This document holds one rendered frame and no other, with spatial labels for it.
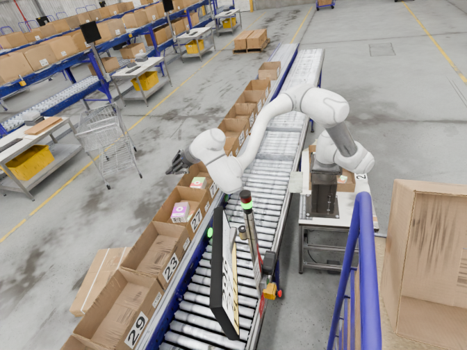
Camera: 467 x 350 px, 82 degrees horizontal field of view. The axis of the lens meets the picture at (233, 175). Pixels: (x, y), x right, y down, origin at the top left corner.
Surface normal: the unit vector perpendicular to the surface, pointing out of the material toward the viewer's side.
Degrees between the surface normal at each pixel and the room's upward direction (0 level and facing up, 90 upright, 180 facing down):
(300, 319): 0
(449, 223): 57
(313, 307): 0
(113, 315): 0
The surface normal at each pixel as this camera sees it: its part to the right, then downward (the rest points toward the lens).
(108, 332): -0.15, -0.77
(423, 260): -0.37, 0.11
